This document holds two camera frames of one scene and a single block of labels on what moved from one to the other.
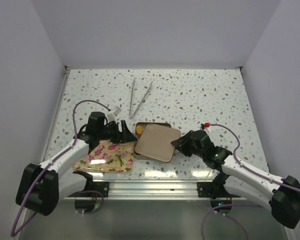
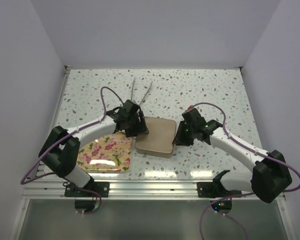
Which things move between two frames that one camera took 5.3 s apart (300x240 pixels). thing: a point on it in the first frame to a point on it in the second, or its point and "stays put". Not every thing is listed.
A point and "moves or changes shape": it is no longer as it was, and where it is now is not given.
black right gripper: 181,143 to 179,139
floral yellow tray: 108,155 stays put
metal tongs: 132,116 stays put
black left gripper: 125,136 to 141,126
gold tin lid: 155,141 moves or changes shape
